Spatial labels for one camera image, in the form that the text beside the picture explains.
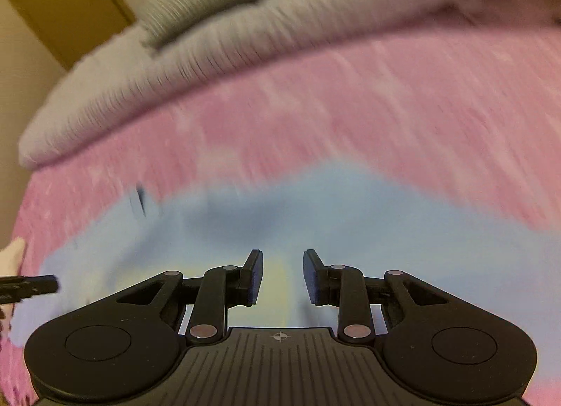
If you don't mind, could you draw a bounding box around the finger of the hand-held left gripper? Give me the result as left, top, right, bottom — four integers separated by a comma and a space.
0, 274, 60, 302

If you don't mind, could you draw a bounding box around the wooden door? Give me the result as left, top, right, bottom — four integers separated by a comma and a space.
0, 0, 137, 72

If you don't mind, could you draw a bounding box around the lilac ribbed quilt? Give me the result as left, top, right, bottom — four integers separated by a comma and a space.
20, 0, 561, 170

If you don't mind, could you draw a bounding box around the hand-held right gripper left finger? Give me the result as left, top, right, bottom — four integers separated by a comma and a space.
116, 249, 264, 345

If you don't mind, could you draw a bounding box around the light blue shirt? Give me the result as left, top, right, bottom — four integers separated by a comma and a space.
9, 160, 561, 347

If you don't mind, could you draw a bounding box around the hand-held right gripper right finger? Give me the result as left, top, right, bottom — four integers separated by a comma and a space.
303, 249, 445, 345

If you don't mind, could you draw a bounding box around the pink floral blanket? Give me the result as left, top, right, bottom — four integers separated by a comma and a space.
0, 24, 561, 406

